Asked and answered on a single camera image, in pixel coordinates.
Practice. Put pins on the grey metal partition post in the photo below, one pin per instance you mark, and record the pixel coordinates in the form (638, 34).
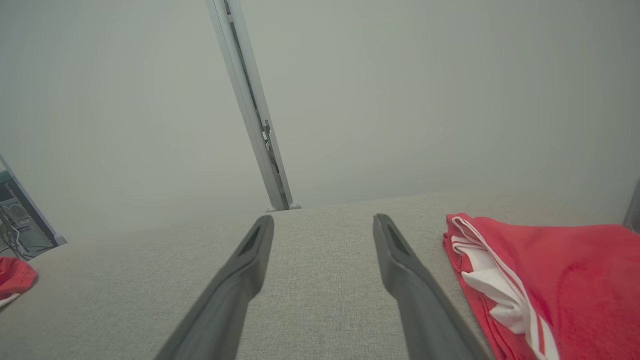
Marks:
(245, 100)

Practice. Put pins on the red jersey with white sleeves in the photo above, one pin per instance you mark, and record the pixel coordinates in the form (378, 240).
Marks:
(575, 280)

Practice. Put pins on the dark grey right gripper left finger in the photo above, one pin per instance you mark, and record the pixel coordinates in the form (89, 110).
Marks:
(235, 290)

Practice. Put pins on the red shorts with white trim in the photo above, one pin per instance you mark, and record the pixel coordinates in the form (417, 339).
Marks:
(15, 275)

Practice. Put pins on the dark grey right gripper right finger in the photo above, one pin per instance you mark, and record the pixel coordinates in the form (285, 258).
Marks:
(415, 295)

